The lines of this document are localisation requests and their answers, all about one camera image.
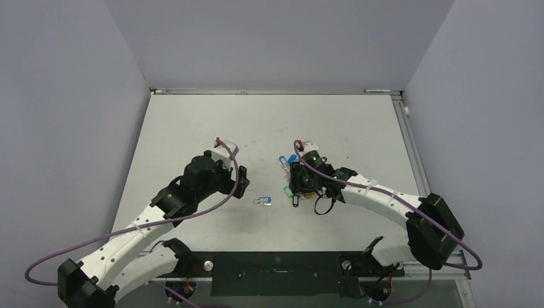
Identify purple cable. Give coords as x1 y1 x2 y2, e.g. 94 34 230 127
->
293 140 483 271
24 138 240 286

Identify aluminium right rail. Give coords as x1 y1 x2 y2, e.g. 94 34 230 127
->
391 94 470 279

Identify grey metal keyring disc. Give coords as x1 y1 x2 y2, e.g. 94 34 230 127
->
281 163 291 182

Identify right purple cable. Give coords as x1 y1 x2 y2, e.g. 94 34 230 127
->
293 140 483 271

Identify aluminium back rail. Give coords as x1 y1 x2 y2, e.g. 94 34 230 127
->
149 88 402 96

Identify yellow key tag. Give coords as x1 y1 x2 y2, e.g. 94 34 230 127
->
302 193 315 200

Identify aluminium rail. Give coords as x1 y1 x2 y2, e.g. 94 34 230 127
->
149 88 402 96
391 94 470 279

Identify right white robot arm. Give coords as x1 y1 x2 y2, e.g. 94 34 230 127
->
289 150 464 275

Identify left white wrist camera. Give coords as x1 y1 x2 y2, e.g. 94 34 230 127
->
211 140 239 171

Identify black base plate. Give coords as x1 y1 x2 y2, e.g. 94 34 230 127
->
163 251 405 298

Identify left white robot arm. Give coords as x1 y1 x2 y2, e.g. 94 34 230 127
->
57 142 250 307

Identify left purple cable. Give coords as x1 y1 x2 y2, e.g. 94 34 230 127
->
24 138 240 286

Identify green key tag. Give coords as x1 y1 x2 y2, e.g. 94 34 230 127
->
283 185 294 198

